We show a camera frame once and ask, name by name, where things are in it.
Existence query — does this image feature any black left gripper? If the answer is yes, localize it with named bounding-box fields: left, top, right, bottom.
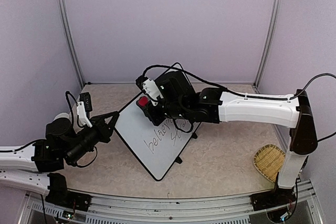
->
left=67, top=113, right=120, bottom=165

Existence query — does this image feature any red black whiteboard eraser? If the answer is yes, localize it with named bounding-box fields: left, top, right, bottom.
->
left=138, top=96, right=149, bottom=107

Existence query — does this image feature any white whiteboard black frame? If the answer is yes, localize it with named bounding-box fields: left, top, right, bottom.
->
left=115, top=92, right=200, bottom=181

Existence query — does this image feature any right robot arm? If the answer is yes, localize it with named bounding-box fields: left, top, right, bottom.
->
left=136, top=68, right=318, bottom=205

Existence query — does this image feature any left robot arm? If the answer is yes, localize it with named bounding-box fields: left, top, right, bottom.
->
left=1, top=111, right=119, bottom=209

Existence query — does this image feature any light blue mug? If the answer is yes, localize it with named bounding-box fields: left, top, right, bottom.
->
left=53, top=112, right=71, bottom=123

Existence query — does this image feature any woven bamboo tray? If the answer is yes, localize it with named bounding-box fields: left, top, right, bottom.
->
left=253, top=144, right=285, bottom=183

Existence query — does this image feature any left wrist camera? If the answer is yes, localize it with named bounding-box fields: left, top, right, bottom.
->
left=76, top=92, right=92, bottom=128

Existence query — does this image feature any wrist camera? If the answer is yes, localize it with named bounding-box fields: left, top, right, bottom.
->
left=76, top=92, right=92, bottom=128
left=135, top=76, right=163, bottom=106

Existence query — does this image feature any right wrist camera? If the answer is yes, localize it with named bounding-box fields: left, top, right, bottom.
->
left=135, top=76, right=163, bottom=106

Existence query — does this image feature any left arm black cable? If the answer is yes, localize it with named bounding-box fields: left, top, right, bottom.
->
left=65, top=91, right=98, bottom=168

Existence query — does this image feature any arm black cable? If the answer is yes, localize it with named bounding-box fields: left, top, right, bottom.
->
left=142, top=62, right=336, bottom=214
left=65, top=91, right=98, bottom=168

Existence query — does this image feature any right aluminium corner post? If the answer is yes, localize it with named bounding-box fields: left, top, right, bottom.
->
left=254, top=0, right=281, bottom=90

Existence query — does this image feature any aluminium corner post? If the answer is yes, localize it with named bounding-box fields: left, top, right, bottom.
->
left=57, top=0, right=85, bottom=88
left=254, top=0, right=281, bottom=90

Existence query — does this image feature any front aluminium rail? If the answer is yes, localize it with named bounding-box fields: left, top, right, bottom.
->
left=20, top=180, right=325, bottom=224

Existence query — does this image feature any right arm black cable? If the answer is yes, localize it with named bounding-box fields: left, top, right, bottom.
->
left=142, top=62, right=336, bottom=214

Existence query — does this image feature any left aluminium corner post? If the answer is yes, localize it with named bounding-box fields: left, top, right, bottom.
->
left=57, top=0, right=85, bottom=88

